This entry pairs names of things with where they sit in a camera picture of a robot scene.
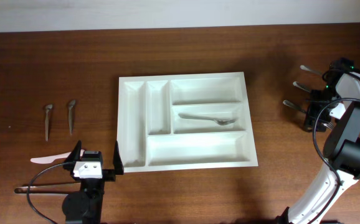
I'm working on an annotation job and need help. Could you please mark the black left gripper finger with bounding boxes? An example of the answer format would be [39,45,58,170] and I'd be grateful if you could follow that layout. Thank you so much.
[63,140,82,170]
[113,141,124,175]

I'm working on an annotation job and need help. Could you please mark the metal fork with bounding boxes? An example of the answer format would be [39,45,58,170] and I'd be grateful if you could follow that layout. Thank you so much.
[178,113,237,126]
[283,100,335,130]

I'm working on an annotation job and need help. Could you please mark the metal tablespoon dark handle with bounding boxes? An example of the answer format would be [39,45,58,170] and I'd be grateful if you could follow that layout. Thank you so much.
[293,82,311,93]

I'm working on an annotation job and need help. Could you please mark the metal tablespoon silver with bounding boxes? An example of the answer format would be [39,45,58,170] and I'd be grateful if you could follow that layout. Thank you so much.
[300,65,323,77]

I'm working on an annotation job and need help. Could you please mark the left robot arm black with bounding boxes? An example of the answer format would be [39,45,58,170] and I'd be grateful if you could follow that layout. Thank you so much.
[62,141,117,224]

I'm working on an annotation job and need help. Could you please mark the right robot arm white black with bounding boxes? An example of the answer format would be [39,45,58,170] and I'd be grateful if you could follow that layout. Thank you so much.
[113,58,360,223]

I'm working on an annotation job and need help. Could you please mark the pink plastic knife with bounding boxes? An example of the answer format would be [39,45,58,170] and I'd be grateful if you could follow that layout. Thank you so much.
[30,152,70,164]

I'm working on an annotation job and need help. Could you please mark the metal tongs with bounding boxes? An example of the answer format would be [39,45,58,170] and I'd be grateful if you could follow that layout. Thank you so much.
[14,182,80,195]

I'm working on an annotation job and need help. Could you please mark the small metal teaspoon left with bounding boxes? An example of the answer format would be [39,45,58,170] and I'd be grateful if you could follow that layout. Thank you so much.
[45,104,53,142]

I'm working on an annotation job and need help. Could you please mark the small metal teaspoon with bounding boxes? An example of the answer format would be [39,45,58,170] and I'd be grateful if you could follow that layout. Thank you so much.
[45,104,53,142]
[67,100,76,135]

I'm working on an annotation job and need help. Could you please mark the small metal teaspoon right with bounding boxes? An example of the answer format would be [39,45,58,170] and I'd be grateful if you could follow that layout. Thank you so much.
[67,100,76,135]

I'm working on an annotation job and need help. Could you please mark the white plastic cutlery tray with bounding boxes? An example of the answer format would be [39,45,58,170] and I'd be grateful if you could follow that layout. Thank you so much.
[116,72,258,173]

